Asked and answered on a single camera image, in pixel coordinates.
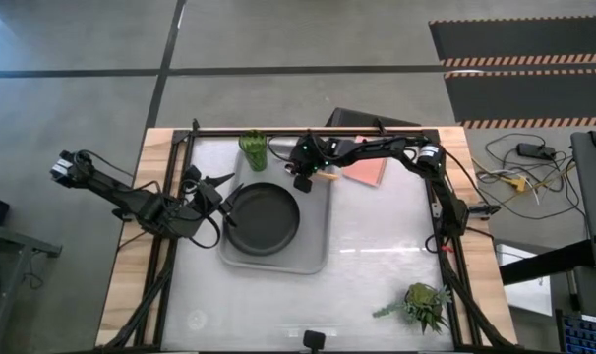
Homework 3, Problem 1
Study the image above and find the small black table camera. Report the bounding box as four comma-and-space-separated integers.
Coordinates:
302, 329, 327, 353

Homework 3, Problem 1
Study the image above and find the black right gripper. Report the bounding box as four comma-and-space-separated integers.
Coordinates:
286, 133, 331, 194

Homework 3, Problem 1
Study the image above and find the white box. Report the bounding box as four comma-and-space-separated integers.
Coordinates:
494, 243, 553, 317

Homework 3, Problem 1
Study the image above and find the floor cable bundle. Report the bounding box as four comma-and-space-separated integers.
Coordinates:
469, 132, 590, 222

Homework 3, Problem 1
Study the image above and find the green ribbed plastic cup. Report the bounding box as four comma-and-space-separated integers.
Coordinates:
238, 129, 268, 173

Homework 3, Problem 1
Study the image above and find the black round plate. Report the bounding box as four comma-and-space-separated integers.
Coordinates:
225, 182, 301, 257

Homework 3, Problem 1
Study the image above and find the grey plastic tray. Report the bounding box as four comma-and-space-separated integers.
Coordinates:
217, 147, 334, 275

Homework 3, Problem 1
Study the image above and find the blue backlit keyboard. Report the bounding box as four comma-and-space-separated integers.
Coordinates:
556, 309, 596, 354

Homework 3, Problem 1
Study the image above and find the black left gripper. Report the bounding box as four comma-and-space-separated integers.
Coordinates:
182, 165, 244, 228

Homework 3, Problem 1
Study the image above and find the black hazard-striped floor mat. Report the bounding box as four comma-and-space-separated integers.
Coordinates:
428, 16, 596, 68
443, 68, 596, 129

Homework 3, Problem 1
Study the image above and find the black power adapter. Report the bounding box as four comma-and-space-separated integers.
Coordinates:
516, 142, 558, 161

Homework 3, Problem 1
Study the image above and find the grey side desk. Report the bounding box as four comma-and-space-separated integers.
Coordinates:
0, 220, 63, 354

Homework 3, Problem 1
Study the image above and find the artificial green potted plant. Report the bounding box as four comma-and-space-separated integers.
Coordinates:
372, 282, 452, 336

